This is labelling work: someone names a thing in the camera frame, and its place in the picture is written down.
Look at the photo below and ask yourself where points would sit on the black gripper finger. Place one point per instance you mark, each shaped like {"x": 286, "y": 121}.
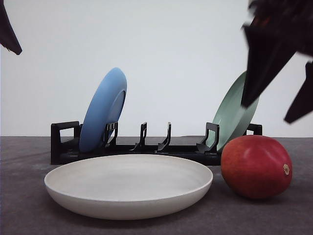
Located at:
{"x": 304, "y": 102}
{"x": 8, "y": 37}
{"x": 266, "y": 58}

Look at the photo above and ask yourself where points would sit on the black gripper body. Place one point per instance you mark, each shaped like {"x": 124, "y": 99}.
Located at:
{"x": 287, "y": 21}

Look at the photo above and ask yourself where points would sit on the red pomegranate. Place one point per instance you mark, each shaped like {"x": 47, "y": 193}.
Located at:
{"x": 256, "y": 166}

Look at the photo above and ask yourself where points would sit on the white cream plate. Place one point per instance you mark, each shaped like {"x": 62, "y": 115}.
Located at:
{"x": 128, "y": 186}

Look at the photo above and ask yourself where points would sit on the mint green plate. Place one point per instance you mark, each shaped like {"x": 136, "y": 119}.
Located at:
{"x": 232, "y": 118}

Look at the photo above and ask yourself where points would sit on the blue plate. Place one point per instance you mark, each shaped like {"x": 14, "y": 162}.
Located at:
{"x": 103, "y": 110}

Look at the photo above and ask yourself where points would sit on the black dish rack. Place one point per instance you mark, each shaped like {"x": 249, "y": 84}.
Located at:
{"x": 65, "y": 143}

